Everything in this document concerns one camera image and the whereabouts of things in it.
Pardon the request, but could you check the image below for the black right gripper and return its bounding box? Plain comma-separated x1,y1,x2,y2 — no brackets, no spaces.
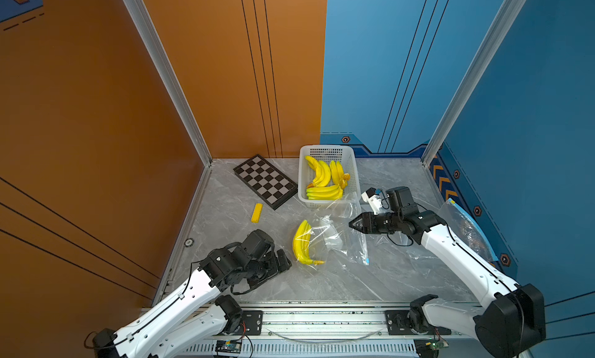
347,211,403,234

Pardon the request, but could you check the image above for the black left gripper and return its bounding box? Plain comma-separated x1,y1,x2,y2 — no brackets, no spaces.
245,246,294,288

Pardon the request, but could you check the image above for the clear zip bag white seal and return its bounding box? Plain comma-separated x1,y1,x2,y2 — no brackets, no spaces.
308,203,370,266

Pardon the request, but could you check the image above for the small yellow banana bunch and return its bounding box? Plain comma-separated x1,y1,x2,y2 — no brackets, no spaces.
292,220,325,266

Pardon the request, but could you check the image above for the yellow green banana bunch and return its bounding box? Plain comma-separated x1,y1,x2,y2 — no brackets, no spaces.
330,161,351,189

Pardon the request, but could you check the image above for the clear zip bag blue seal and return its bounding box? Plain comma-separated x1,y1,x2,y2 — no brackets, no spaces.
438,198,497,263

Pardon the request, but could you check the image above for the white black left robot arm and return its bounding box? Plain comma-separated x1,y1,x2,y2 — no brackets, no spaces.
84,229,291,357

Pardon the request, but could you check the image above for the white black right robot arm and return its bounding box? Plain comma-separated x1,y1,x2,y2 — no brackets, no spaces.
349,186,546,357

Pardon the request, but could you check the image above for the yellow flat block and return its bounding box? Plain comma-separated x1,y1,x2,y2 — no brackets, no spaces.
250,203,263,223

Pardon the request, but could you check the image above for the white perforated plastic basket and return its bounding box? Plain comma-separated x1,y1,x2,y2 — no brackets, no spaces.
298,145,361,208

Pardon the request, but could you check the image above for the black white chessboard box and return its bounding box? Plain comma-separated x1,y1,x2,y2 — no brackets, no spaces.
233,154,298,210

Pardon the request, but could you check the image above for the green circuit board left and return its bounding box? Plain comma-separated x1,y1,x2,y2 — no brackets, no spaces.
214,340,243,356

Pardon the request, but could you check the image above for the green circuit board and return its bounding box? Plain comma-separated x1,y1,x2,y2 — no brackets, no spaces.
425,339,449,351
214,340,243,356

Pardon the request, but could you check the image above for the green circuit board right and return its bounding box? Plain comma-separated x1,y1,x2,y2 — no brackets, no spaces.
425,339,449,351

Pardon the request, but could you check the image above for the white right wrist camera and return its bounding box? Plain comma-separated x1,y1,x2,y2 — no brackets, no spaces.
361,188,384,215

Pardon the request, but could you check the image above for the aluminium front rail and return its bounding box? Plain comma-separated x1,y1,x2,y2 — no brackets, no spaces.
175,303,489,357

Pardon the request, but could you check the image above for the aluminium corner post right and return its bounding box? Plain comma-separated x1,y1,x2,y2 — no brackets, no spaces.
421,0,527,167

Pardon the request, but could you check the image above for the aluminium corner post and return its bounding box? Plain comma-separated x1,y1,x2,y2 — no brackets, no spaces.
122,0,212,167
421,0,527,167

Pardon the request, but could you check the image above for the aluminium corner post left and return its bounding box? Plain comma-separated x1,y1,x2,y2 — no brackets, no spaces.
122,0,212,167

